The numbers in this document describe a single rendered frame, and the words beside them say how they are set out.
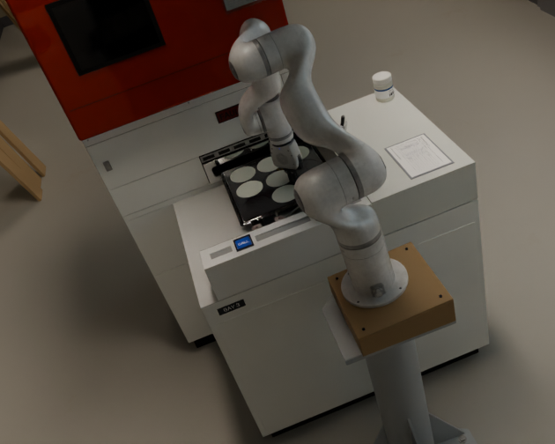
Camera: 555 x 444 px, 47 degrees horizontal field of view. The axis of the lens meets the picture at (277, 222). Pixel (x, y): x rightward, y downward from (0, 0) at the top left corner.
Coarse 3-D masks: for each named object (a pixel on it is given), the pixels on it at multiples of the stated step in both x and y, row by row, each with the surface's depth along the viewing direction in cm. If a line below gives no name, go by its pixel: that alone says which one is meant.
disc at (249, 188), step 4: (244, 184) 232; (248, 184) 231; (252, 184) 231; (256, 184) 230; (260, 184) 229; (240, 188) 231; (244, 188) 230; (248, 188) 230; (252, 188) 229; (256, 188) 228; (260, 188) 228; (236, 192) 229; (240, 192) 229; (244, 192) 228; (248, 192) 227; (252, 192) 227; (256, 192) 226; (240, 196) 227; (244, 196) 226; (248, 196) 225
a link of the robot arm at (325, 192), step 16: (336, 160) 154; (304, 176) 154; (320, 176) 152; (336, 176) 151; (304, 192) 152; (320, 192) 151; (336, 192) 151; (352, 192) 153; (304, 208) 154; (320, 208) 152; (336, 208) 154; (352, 208) 163; (368, 208) 164; (336, 224) 156; (352, 224) 158; (368, 224) 160; (352, 240) 162; (368, 240) 162
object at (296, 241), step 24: (264, 240) 194; (288, 240) 194; (312, 240) 197; (336, 240) 199; (216, 264) 192; (240, 264) 194; (264, 264) 197; (288, 264) 199; (216, 288) 197; (240, 288) 200
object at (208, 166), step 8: (256, 144) 243; (264, 144) 244; (232, 152) 243; (240, 152) 243; (248, 152) 244; (216, 160) 242; (224, 160) 243; (208, 168) 243; (232, 168) 248; (208, 176) 245; (216, 176) 246
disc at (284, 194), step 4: (280, 188) 224; (284, 188) 224; (288, 188) 223; (292, 188) 223; (276, 192) 223; (280, 192) 222; (284, 192) 222; (288, 192) 221; (292, 192) 221; (272, 196) 222; (276, 196) 221; (280, 196) 220; (284, 196) 220; (288, 196) 219; (292, 196) 219; (276, 200) 219; (280, 200) 219; (284, 200) 218; (288, 200) 218
